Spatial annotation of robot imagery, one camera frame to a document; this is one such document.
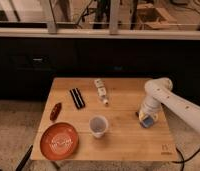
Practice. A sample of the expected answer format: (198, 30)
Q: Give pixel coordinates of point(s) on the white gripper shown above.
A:
(144, 112)

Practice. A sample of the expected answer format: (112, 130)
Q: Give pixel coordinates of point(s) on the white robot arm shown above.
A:
(158, 92)

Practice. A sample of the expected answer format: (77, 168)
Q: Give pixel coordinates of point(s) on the translucent plastic cup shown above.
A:
(98, 126)

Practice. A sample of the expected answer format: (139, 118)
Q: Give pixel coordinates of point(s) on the dark red sausage toy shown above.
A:
(55, 111)

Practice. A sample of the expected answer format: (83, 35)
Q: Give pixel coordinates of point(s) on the black table leg bar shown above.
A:
(24, 159)

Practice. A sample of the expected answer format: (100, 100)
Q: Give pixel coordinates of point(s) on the black rectangular bar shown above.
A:
(77, 98)

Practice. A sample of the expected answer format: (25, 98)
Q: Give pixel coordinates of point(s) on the orange patterned bowl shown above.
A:
(59, 141)

